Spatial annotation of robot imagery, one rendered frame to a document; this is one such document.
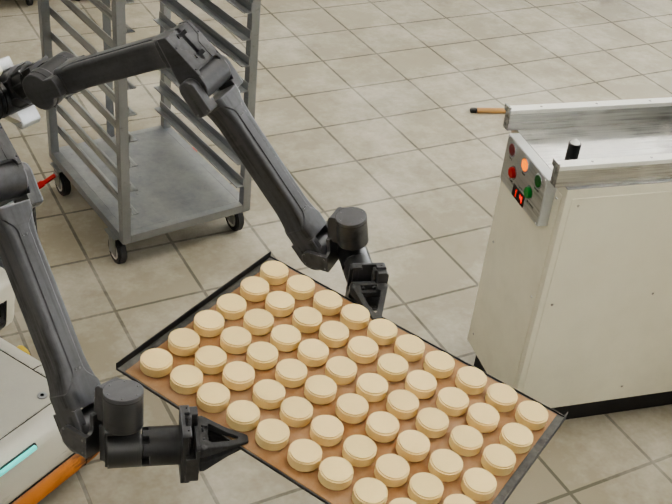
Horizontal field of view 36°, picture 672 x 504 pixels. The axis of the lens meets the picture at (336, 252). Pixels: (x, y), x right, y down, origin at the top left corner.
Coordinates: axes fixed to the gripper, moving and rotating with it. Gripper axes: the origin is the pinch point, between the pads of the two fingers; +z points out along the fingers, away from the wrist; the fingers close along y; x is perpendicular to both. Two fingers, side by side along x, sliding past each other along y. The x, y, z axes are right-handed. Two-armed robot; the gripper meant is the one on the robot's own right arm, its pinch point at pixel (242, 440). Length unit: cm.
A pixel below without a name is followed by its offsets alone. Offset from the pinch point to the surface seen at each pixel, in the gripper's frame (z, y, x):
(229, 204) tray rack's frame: 25, -89, 193
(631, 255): 116, -37, 92
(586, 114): 109, -12, 122
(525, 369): 95, -74, 89
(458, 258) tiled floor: 107, -101, 176
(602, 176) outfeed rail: 101, -13, 92
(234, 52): 24, -35, 202
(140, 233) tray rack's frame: -6, -89, 178
